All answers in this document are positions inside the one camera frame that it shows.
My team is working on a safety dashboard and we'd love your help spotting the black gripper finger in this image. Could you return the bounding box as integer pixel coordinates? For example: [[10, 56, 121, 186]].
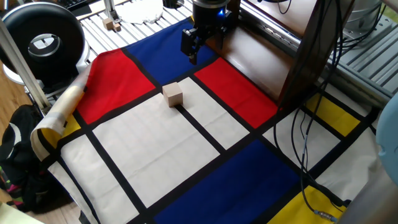
[[214, 11, 236, 50], [181, 27, 203, 65]]

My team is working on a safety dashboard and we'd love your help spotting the black round ring fan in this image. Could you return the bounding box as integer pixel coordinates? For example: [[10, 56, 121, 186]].
[[0, 1, 91, 88]]

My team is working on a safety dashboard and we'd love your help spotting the black cable bundle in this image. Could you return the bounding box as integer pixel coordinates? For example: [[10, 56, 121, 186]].
[[273, 0, 388, 223]]

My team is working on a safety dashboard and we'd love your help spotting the light wooden cube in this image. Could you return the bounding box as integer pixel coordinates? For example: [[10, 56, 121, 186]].
[[162, 82, 184, 108]]

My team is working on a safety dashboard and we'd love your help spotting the black round object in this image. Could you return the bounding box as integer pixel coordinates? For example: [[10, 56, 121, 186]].
[[162, 0, 184, 9]]

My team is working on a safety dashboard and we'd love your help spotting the black backpack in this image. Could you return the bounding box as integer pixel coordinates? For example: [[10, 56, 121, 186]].
[[0, 104, 63, 212]]

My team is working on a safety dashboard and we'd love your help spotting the pale green sheet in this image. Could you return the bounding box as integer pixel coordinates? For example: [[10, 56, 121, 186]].
[[0, 202, 44, 224]]

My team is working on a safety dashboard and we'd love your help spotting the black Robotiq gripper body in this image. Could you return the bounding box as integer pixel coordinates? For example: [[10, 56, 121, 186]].
[[192, 0, 233, 32]]

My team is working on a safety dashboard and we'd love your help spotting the Mondrian pattern tablecloth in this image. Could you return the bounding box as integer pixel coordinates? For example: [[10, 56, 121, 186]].
[[30, 14, 384, 224]]

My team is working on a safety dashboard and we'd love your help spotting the aluminium upright profile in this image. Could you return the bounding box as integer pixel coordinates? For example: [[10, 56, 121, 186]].
[[103, 0, 121, 23]]

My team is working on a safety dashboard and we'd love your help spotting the black keyboard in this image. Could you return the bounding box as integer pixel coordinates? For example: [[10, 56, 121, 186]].
[[57, 0, 91, 9]]

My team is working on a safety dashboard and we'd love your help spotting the aluminium frame post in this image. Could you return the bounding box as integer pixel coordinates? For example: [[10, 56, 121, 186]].
[[0, 18, 52, 110]]

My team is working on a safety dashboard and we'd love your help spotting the dark brown wooden shelf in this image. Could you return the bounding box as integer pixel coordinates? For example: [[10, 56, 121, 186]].
[[198, 0, 358, 109]]

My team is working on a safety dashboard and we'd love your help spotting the white crumpled cloth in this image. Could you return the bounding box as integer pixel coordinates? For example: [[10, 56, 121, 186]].
[[115, 0, 164, 25]]

